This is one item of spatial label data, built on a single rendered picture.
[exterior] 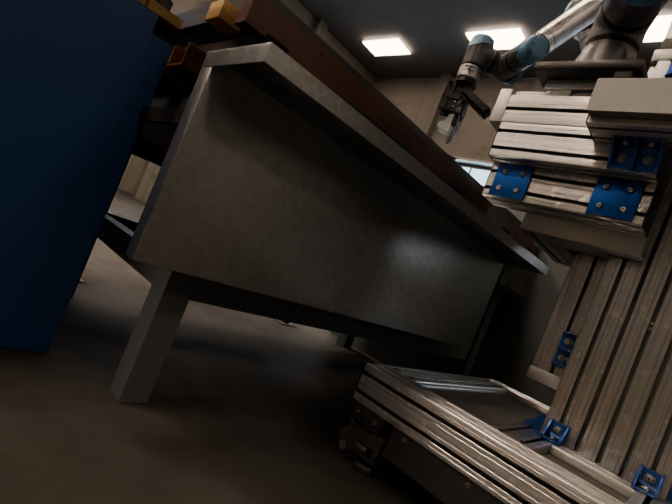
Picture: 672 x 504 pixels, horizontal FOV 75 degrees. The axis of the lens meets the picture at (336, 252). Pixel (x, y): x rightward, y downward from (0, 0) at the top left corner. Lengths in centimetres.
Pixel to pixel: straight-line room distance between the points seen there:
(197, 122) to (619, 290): 98
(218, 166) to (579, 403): 94
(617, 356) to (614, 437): 17
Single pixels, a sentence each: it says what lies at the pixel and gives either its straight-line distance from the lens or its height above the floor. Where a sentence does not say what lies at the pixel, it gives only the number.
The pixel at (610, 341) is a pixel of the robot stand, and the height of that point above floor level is 49.
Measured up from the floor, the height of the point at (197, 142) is 52.
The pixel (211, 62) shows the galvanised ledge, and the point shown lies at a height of 66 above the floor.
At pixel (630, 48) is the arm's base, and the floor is 112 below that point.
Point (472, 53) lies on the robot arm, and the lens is 159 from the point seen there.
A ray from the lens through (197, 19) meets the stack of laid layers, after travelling 121.
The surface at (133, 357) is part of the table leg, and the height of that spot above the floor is 9.
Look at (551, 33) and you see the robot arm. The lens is 158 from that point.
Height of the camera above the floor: 43
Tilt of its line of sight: 1 degrees up
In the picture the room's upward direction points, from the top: 22 degrees clockwise
